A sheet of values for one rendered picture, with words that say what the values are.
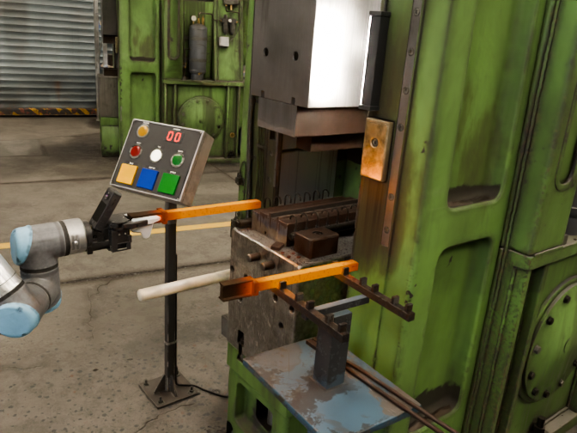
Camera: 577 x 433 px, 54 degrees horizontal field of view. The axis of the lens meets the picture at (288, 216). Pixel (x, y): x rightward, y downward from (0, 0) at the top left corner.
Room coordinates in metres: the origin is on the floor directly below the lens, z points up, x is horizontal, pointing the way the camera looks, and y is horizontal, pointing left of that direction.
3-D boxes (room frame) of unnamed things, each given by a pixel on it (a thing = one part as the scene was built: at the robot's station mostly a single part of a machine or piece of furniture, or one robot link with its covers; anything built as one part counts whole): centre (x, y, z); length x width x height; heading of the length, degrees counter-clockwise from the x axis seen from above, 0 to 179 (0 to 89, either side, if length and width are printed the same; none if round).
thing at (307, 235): (1.66, -0.10, 0.95); 0.12 x 0.08 x 0.06; 129
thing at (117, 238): (1.40, 0.48, 1.03); 0.12 x 0.08 x 0.09; 129
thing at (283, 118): (1.90, -0.10, 1.32); 0.42 x 0.20 x 0.10; 129
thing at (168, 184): (1.99, 0.45, 1.01); 0.07 x 0.05 x 0.07; 64
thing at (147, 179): (2.04, 0.54, 1.01); 0.07 x 0.05 x 0.07; 64
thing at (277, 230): (1.90, -0.10, 0.96); 0.42 x 0.20 x 0.09; 129
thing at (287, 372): (1.30, -0.14, 0.69); 0.40 x 0.30 x 0.02; 36
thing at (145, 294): (1.98, 0.35, 0.62); 0.44 x 0.05 x 0.05; 129
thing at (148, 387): (2.15, 0.48, 0.05); 0.22 x 0.22 x 0.09; 39
